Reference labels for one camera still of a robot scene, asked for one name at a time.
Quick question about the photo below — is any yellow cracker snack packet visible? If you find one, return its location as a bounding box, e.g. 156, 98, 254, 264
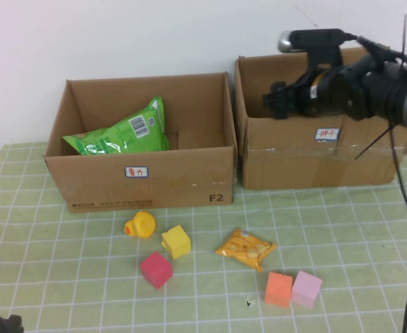
214, 227, 277, 273

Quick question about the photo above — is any yellow foam cube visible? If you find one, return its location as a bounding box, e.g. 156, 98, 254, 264
160, 224, 191, 260

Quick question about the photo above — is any taped cardboard box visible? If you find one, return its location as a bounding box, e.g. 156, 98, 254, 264
233, 46, 407, 191

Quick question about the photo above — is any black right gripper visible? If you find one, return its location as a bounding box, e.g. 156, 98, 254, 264
262, 64, 374, 121

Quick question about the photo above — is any black right camera cable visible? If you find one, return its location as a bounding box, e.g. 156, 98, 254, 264
341, 32, 407, 333

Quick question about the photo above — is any pink foam cube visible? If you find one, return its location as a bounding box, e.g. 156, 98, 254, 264
291, 270, 323, 310

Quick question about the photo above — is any orange foam cube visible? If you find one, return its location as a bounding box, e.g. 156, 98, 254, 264
264, 271, 293, 308

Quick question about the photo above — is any black cable tie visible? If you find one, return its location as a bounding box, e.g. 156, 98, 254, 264
401, 13, 407, 62
353, 121, 395, 161

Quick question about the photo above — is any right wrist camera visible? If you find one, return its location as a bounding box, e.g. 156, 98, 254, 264
277, 28, 347, 70

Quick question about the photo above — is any cardboard box with F2 print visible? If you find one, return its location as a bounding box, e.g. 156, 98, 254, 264
43, 71, 238, 213

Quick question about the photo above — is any yellow rubber duck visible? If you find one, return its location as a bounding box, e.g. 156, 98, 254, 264
123, 210, 157, 240

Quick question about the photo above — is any green chips bag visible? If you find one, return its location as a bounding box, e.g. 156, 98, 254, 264
62, 96, 171, 156

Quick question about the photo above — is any red foam cube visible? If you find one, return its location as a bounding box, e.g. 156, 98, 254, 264
139, 250, 173, 290

